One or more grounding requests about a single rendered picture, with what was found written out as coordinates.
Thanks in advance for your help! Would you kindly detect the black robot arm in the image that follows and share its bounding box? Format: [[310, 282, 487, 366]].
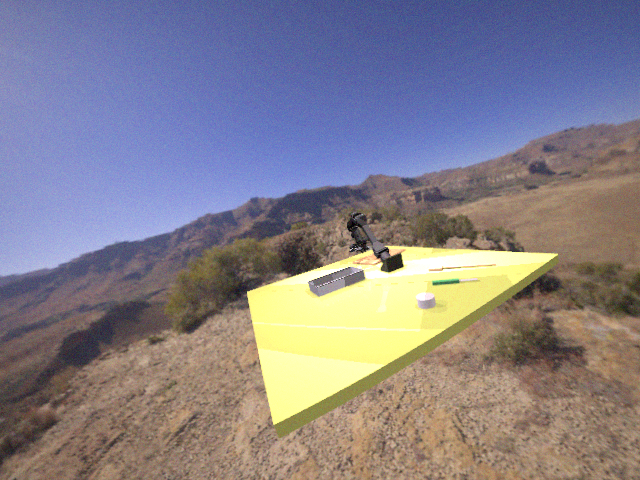
[[347, 212, 391, 263]]

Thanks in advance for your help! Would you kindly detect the light wooden board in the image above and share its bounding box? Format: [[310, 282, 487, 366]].
[[352, 249, 406, 266]]

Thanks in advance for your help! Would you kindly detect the short grey cylinder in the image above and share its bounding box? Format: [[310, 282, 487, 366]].
[[416, 292, 436, 309]]

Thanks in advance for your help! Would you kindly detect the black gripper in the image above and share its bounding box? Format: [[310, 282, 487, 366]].
[[350, 233, 369, 254]]

